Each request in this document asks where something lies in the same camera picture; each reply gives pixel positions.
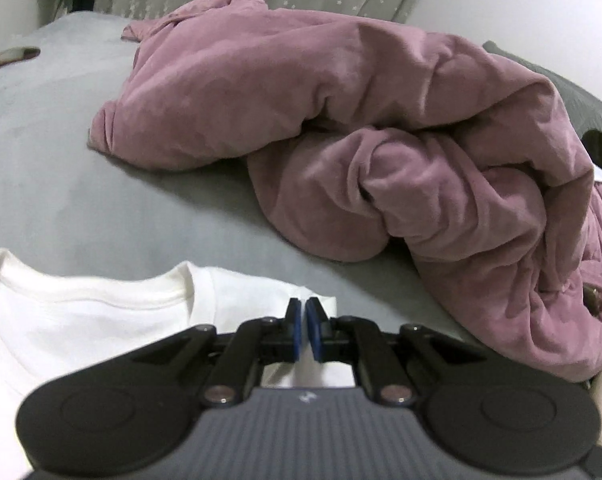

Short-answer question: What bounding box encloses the pink quilt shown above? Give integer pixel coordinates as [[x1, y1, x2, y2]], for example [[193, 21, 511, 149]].
[[87, 0, 602, 381]]

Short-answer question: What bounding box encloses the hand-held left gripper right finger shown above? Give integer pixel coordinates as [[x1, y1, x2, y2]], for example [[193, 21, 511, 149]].
[[306, 296, 486, 407]]

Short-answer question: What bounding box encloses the brown flat slipper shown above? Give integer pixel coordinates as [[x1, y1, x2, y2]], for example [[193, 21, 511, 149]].
[[0, 46, 41, 73]]

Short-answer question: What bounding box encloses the white sweatshirt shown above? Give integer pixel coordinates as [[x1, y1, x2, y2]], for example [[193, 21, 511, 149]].
[[0, 247, 357, 480]]

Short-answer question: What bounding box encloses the grey pillow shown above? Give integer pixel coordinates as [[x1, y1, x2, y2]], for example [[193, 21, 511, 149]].
[[482, 40, 602, 141]]

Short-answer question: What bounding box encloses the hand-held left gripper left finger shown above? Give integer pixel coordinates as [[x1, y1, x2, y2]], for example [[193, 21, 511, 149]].
[[131, 297, 303, 407]]

